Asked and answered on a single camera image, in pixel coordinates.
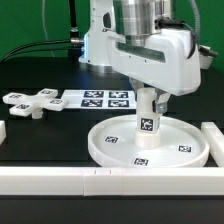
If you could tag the white front fence bar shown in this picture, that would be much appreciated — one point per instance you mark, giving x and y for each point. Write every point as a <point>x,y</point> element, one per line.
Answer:
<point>111,181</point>

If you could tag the white marker plate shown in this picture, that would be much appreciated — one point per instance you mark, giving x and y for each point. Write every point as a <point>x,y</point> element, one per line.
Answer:
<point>100,99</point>

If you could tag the white right fence bar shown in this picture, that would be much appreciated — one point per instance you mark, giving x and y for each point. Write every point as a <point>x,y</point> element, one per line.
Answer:
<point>216,140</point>

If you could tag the black vertical cable connector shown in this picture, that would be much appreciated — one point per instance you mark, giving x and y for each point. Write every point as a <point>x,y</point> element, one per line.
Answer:
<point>74,33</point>

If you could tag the white fence bar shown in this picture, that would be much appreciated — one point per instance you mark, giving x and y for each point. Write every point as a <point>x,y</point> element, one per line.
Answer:
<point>2,131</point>
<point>111,181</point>
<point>216,140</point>

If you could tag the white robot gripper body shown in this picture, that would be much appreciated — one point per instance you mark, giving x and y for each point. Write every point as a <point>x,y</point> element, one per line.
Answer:
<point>163,62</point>

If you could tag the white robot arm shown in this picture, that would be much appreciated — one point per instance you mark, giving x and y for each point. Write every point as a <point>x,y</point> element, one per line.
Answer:
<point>138,39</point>

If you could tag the white round table top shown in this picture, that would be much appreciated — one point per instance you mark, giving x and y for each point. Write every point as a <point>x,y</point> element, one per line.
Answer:
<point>116,142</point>

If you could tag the white cross-shaped table base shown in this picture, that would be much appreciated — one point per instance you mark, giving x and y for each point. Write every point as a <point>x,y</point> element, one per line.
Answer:
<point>25,105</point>

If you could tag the white left fence bar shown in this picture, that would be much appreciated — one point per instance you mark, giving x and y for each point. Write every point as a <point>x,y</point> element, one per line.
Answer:
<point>2,131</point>

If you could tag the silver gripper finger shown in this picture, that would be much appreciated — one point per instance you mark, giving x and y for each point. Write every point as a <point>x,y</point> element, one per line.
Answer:
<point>136,84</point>
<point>161,101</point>

